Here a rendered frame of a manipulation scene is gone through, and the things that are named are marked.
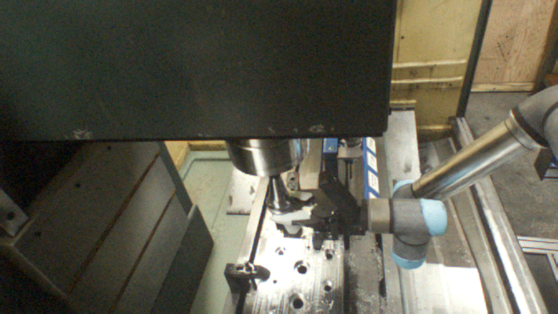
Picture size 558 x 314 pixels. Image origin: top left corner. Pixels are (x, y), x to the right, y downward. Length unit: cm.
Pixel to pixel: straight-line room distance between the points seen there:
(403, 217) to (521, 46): 298
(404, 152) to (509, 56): 209
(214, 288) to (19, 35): 114
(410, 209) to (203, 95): 48
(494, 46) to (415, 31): 196
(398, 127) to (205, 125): 136
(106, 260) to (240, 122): 59
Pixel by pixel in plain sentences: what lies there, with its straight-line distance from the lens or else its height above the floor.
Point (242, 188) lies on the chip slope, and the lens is 170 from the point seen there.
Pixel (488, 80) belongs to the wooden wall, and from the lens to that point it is 370.
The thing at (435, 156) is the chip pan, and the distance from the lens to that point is 187.
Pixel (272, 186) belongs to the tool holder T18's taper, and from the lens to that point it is 72.
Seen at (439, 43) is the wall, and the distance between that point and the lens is 169.
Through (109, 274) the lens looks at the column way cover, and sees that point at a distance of 98.
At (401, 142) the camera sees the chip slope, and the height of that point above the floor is 78.
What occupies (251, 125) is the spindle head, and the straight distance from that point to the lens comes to 48.
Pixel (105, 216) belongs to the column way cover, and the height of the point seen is 127.
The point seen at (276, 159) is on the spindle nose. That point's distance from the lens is 59.
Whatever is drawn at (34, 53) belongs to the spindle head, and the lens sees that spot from 58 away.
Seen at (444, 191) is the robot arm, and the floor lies 123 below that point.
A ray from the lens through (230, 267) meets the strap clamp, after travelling 103.
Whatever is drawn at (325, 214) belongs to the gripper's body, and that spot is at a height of 127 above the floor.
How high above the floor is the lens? 184
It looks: 40 degrees down
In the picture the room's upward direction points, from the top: 11 degrees counter-clockwise
